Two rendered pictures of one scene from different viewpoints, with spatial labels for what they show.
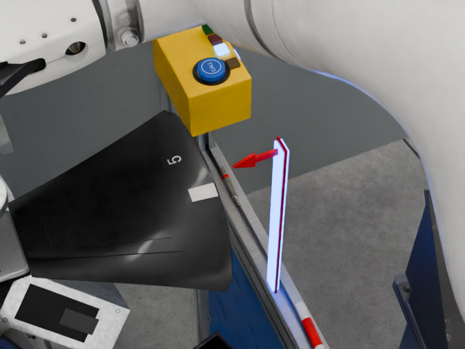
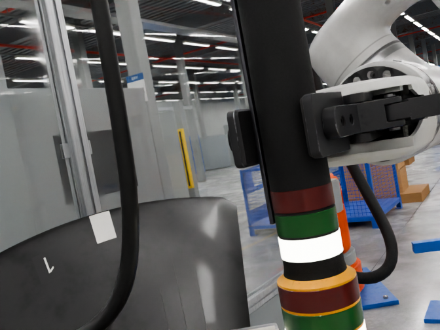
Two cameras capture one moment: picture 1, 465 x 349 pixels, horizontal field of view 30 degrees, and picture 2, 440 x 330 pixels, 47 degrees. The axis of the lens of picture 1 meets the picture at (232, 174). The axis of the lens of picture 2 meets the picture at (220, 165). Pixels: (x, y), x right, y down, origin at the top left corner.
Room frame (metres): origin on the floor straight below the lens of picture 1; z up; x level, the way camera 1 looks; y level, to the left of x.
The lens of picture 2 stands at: (0.30, 0.43, 1.47)
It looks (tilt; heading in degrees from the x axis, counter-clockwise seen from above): 3 degrees down; 329
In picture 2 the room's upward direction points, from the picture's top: 10 degrees counter-clockwise
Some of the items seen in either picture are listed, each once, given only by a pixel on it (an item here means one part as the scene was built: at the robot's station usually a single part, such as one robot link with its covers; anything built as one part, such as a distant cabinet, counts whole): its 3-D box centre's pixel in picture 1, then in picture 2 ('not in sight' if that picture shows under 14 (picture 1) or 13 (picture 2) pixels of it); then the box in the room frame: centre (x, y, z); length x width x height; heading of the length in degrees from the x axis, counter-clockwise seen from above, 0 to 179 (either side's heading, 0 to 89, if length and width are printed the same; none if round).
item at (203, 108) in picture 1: (201, 75); not in sight; (0.92, 0.05, 1.02); 0.16 x 0.10 x 0.11; 23
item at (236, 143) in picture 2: not in sight; (248, 137); (0.55, 0.26, 1.47); 0.07 x 0.03 x 0.03; 113
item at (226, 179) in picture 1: (230, 187); not in sight; (0.83, 0.00, 0.87); 0.08 x 0.01 x 0.01; 20
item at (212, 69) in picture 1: (211, 70); not in sight; (0.88, 0.03, 1.08); 0.04 x 0.04 x 0.02
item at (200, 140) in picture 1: (203, 118); not in sight; (0.92, 0.05, 0.92); 0.03 x 0.03 x 0.12; 23
